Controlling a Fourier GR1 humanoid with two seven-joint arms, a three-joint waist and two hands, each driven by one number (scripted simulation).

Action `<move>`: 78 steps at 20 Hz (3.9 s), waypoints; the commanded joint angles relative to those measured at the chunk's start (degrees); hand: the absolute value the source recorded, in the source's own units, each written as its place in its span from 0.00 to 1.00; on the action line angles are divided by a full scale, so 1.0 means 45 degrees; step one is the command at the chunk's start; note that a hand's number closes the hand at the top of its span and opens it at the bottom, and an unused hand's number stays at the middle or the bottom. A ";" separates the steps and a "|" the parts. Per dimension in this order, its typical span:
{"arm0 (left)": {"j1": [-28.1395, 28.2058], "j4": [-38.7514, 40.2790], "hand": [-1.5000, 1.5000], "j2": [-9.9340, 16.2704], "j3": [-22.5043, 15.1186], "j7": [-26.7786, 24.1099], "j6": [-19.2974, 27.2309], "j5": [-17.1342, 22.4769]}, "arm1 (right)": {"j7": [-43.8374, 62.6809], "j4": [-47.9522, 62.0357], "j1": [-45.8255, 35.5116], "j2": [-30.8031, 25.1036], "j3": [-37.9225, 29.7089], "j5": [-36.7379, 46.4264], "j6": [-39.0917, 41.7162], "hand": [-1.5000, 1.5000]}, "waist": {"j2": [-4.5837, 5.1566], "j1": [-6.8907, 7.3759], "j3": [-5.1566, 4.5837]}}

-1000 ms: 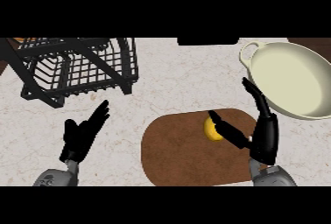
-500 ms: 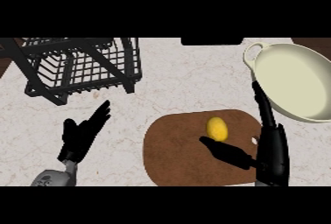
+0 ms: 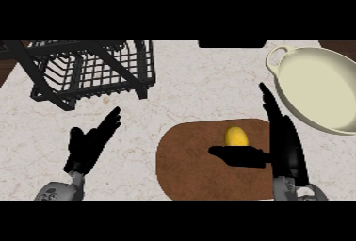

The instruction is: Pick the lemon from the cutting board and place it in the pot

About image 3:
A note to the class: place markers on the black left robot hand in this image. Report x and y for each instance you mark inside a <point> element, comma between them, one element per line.
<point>87,144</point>

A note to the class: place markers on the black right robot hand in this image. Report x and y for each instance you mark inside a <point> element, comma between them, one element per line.
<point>285,150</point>

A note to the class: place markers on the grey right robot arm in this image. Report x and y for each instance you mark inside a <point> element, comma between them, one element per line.
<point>296,191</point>

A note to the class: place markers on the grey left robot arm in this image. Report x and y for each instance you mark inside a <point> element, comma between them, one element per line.
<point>62,190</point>

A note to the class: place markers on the yellow lemon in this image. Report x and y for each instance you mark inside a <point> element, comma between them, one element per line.
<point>237,136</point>

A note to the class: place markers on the brown wooden cutting board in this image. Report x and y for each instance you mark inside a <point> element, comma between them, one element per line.
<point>209,169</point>

